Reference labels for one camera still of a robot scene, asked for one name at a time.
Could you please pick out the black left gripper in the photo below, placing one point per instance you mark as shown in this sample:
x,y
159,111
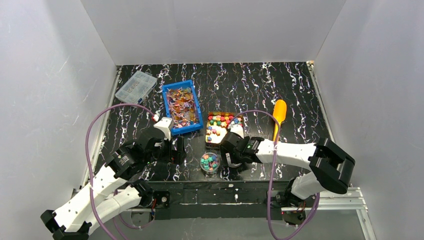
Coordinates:
x,y
177,151

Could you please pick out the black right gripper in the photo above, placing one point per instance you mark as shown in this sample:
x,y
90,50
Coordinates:
x,y
227,156

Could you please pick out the dark tin of star candies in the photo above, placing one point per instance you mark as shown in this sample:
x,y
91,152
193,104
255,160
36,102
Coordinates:
x,y
218,124

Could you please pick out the blue plastic candy bin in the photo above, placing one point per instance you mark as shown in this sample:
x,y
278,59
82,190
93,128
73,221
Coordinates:
x,y
182,106

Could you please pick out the yellow plastic scoop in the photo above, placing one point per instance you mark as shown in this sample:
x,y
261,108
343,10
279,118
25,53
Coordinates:
x,y
279,113

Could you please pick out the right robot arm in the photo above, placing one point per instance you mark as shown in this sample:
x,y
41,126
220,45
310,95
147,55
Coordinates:
x,y
330,167

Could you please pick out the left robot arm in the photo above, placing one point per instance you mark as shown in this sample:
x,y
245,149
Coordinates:
x,y
109,192

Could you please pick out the clear round plastic jar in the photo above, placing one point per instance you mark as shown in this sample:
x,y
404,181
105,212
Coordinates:
x,y
210,162

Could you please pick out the clear compartment organizer box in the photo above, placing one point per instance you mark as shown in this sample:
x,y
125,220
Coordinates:
x,y
137,88

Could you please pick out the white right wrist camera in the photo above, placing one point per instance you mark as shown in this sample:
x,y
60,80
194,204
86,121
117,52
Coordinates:
x,y
237,129

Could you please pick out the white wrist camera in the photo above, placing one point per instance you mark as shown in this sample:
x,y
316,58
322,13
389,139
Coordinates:
x,y
165,124
237,129

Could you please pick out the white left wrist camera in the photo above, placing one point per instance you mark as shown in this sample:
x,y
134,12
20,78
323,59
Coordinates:
x,y
165,124

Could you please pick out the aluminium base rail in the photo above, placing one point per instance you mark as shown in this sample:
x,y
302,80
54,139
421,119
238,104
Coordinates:
x,y
243,206

